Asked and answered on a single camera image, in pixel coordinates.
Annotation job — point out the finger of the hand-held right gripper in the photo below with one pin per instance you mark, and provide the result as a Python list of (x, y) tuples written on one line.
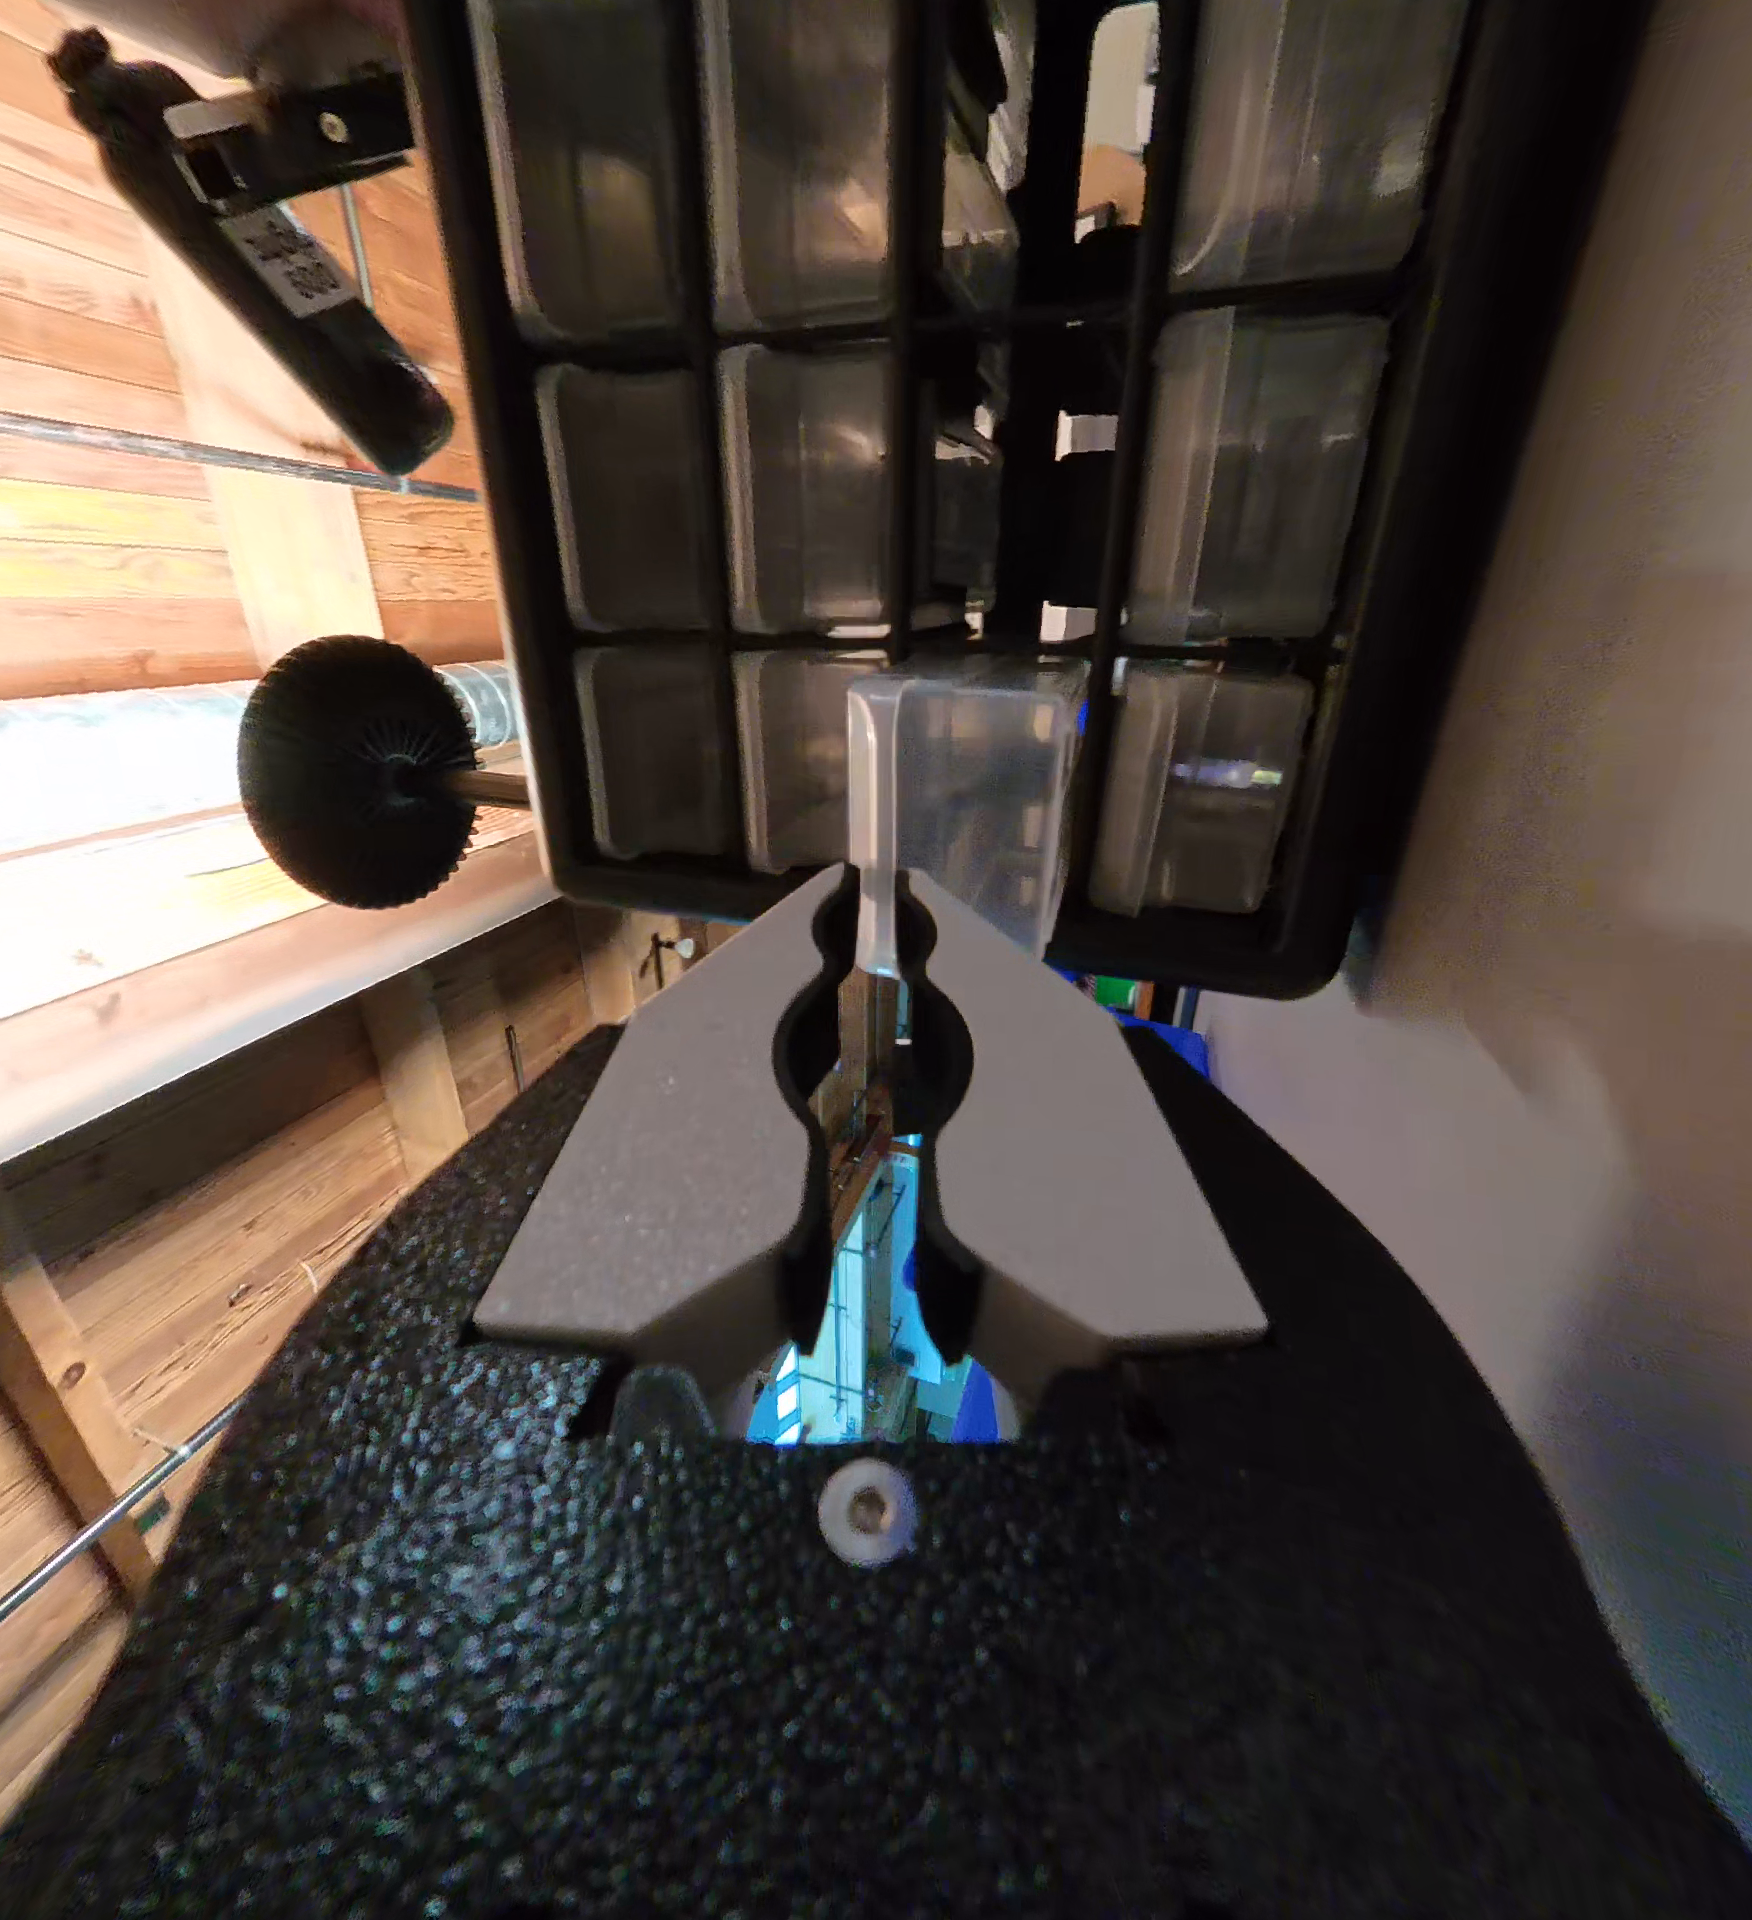
[(342, 144)]

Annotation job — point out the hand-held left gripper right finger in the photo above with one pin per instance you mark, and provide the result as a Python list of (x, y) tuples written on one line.
[(1101, 1185)]

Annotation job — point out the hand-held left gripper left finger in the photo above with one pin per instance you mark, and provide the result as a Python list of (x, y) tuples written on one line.
[(652, 1185)]

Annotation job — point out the clear plastic drawer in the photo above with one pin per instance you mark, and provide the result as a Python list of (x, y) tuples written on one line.
[(965, 781)]

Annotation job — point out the black drawer cabinet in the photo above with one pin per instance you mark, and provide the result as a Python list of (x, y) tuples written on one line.
[(1506, 301)]

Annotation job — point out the thin metal rod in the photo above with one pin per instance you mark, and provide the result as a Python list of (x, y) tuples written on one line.
[(141, 442)]

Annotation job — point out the black round ceiling lamp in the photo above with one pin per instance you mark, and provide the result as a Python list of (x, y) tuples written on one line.
[(336, 764)]

